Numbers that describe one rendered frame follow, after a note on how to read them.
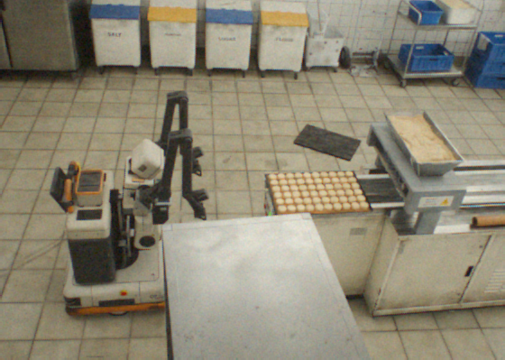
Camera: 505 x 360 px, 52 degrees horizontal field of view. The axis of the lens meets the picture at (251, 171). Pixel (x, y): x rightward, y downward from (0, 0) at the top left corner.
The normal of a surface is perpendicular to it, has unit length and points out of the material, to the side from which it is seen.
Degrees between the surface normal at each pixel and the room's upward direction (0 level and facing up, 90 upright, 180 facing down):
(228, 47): 92
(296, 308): 0
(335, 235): 90
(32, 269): 0
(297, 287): 0
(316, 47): 95
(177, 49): 92
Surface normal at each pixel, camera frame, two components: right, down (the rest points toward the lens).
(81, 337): 0.07, -0.80
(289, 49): 0.07, 0.63
